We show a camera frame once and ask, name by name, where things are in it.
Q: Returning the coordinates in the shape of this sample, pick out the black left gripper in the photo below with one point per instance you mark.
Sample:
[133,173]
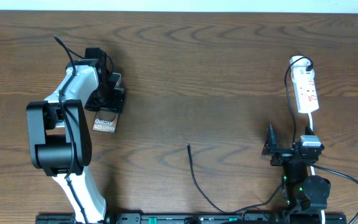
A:
[117,103]

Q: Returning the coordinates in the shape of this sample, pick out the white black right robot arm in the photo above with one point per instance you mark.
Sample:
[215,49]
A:
[305,193]

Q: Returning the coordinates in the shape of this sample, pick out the white power strip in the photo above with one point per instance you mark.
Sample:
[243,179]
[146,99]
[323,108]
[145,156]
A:
[302,76]

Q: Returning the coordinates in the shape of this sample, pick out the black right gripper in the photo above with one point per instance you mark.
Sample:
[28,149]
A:
[283,155]

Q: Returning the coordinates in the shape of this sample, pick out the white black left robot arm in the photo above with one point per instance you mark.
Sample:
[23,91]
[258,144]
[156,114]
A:
[59,138]

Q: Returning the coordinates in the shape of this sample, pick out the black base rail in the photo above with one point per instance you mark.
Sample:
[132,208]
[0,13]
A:
[135,218]

